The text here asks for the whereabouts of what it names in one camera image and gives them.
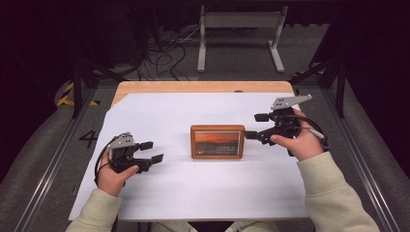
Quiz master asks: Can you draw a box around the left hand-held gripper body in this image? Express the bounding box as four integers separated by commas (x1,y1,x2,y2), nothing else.
106,131,154,175

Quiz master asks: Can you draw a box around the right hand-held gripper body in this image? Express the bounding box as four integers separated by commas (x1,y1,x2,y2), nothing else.
256,94,313,147

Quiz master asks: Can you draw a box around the wooden picture frame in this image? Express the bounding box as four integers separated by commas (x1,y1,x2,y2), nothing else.
190,124,247,160

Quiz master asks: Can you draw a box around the person's left hand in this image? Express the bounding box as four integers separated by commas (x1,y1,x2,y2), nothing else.
97,157,140,197

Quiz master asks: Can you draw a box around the person's right hand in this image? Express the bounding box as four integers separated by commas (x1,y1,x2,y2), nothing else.
270,108,325,162

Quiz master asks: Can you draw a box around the white paper sheet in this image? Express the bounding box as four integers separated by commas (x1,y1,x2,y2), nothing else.
68,92,310,222

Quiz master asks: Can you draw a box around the yellow black hazard tape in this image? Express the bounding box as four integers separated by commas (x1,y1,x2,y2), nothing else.
56,81,101,107
293,69,325,101

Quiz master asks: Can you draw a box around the black metal stand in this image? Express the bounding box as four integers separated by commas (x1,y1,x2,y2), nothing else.
288,13,348,119
67,9,129,120

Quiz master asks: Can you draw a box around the person's left leg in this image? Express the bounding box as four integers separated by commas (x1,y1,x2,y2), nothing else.
150,220,198,232

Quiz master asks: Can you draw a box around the person's leg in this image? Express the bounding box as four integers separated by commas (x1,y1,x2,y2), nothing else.
225,220,281,232
150,220,198,232

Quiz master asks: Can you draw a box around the person's right leg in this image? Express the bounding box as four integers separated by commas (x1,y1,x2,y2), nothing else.
225,220,281,232

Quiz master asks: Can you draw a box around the white metal stand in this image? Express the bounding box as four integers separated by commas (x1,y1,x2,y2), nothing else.
196,4,289,73

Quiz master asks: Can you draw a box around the left hand-held gripper black cable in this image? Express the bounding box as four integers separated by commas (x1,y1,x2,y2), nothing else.
93,137,128,189

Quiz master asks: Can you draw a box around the hand-held gripper black cable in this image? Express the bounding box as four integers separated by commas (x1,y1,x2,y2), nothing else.
289,114,331,153
93,137,128,189

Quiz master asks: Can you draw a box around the right hand-held gripper black cable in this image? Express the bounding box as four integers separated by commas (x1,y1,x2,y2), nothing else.
289,114,331,153

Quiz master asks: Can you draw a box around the aluminium floor rail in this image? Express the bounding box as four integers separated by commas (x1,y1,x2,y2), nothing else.
322,86,404,232
13,88,98,232

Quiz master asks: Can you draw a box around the tangle of black floor cables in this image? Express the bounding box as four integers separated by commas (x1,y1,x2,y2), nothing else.
134,27,201,81

